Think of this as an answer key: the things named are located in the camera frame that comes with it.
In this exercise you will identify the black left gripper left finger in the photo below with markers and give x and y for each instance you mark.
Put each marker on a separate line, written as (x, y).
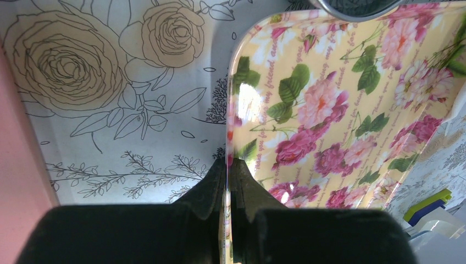
(185, 231)

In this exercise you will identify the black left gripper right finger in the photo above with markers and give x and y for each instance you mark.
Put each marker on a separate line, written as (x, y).
(265, 231)

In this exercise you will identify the floral yellow tray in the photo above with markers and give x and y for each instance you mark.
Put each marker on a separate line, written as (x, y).
(331, 114)

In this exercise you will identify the pink plastic tray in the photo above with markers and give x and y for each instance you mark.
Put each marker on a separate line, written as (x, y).
(25, 192)

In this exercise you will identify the white green eraser block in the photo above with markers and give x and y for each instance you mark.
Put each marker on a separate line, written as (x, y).
(430, 215)

